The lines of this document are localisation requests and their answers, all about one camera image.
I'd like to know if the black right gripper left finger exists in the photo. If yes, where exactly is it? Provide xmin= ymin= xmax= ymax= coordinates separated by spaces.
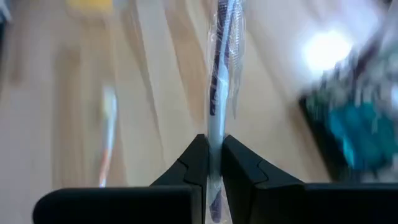
xmin=32 ymin=133 xmax=210 ymax=224

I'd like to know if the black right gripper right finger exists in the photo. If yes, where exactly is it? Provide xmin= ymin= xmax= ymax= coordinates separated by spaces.
xmin=221 ymin=134 xmax=398 ymax=224

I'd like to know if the orange toothbrush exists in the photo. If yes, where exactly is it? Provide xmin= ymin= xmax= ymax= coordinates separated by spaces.
xmin=98 ymin=85 xmax=119 ymax=188

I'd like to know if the blue mouthwash bottle white cap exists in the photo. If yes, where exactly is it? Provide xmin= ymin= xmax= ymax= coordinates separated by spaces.
xmin=328 ymin=102 xmax=398 ymax=172

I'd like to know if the purple toothbrush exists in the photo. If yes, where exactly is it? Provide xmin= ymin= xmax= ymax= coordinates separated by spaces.
xmin=205 ymin=0 xmax=246 ymax=224

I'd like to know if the yellow canister with white lid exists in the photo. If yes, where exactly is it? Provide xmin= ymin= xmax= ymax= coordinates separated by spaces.
xmin=65 ymin=0 xmax=114 ymax=15

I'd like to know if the black wire caddy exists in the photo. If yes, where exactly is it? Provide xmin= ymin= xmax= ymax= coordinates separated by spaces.
xmin=298 ymin=30 xmax=398 ymax=184

